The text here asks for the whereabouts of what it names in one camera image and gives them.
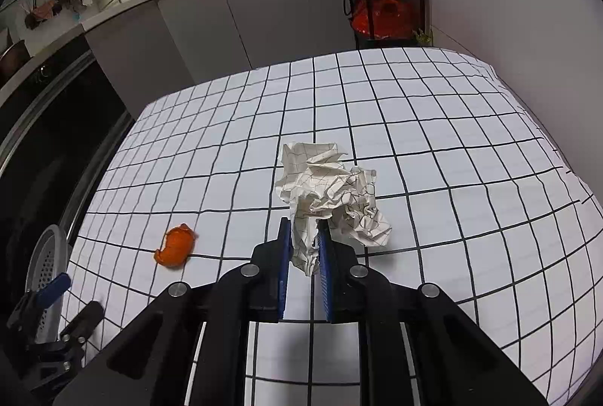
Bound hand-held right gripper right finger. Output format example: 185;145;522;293
315;220;549;406

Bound grey perforated plastic basket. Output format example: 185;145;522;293
26;224;72;343

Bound grey kitchen cabinets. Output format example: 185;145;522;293
84;0;357;117

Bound black oven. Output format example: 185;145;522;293
0;34;138;313

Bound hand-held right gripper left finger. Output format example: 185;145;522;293
52;218;294;406

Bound white black-checked tablecloth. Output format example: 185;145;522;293
61;47;603;406

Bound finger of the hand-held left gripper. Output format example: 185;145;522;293
57;301;105;345
6;274;72;328

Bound hanging kitchen utensils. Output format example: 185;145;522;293
23;0;98;31

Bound red plastic bag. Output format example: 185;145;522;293
352;0;416;40

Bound checked paper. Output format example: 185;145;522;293
274;142;393;277

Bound orange peel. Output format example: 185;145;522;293
155;223;199;268

